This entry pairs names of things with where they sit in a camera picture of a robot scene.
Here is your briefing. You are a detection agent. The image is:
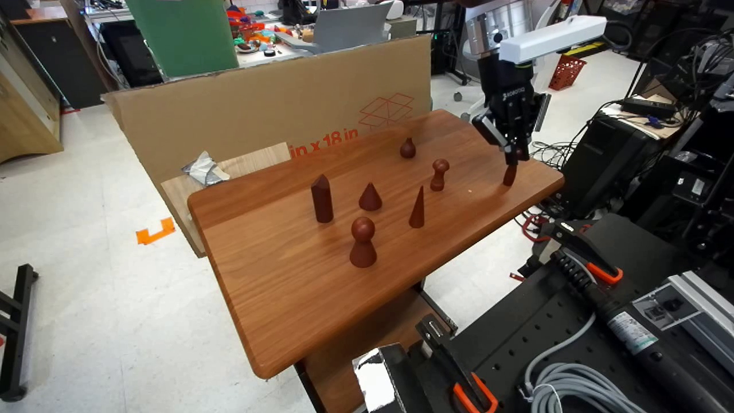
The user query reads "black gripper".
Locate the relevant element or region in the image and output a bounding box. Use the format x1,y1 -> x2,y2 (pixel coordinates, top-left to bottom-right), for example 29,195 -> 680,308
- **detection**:
470,55 -> 549,168

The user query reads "tall slender wooden pawn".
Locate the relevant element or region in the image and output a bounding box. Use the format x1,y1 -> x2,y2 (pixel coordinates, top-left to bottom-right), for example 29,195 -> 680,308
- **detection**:
500,155 -> 522,191

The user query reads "small wooden pawn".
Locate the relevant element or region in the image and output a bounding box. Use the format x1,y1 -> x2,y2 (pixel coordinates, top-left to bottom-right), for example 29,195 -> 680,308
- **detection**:
428,155 -> 453,192

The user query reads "red basket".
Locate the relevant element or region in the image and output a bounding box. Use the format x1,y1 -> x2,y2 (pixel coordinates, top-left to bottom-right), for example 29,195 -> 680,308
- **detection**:
549,52 -> 589,94

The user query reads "black equipment case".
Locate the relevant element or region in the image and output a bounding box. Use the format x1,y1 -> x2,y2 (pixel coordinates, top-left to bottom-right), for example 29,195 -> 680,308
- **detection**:
561,106 -> 675,224

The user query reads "tall narrow wooden cone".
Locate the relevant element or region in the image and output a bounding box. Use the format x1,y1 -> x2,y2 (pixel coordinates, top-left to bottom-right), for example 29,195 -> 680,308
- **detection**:
406,184 -> 428,232

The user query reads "short wide wooden cone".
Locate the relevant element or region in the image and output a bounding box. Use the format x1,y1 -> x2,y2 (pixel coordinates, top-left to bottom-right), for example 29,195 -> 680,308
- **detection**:
358,180 -> 386,212

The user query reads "large wooden pawn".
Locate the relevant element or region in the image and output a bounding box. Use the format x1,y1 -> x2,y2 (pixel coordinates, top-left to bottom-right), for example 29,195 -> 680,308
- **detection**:
346,216 -> 380,270

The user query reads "wooden cylinder peg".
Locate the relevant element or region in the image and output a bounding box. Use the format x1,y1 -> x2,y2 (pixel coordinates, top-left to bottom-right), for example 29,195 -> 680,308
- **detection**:
310,172 -> 335,224

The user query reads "large cardboard box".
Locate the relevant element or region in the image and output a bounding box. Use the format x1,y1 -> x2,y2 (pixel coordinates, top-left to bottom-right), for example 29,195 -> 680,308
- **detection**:
103,32 -> 437,259

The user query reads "silver foil bag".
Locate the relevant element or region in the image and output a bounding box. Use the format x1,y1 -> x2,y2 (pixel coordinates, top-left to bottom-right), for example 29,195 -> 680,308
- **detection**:
182,148 -> 232,188

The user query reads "green board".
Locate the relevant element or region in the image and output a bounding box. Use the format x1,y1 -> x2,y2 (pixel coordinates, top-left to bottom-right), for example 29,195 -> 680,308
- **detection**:
125,0 -> 241,80

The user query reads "wooden cabinet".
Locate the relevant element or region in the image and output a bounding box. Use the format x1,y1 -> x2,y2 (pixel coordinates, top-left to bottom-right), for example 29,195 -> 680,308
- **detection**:
0,2 -> 74,165

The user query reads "black floor stand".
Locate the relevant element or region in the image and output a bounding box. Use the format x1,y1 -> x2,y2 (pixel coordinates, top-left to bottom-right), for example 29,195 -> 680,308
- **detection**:
0,262 -> 42,403

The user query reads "orange handled clamp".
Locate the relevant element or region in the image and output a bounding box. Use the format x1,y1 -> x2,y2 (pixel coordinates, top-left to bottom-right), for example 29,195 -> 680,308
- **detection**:
415,316 -> 502,413
552,224 -> 627,289

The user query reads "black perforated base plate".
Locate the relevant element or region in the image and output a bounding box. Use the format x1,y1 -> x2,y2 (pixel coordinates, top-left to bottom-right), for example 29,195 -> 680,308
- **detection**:
428,212 -> 734,413

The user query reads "grey cable bundle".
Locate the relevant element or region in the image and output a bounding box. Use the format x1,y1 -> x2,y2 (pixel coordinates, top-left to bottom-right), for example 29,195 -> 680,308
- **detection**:
522,310 -> 661,413

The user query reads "wooden table pedestal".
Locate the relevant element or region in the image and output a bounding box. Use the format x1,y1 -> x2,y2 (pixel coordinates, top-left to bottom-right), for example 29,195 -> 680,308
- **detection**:
296,283 -> 462,413

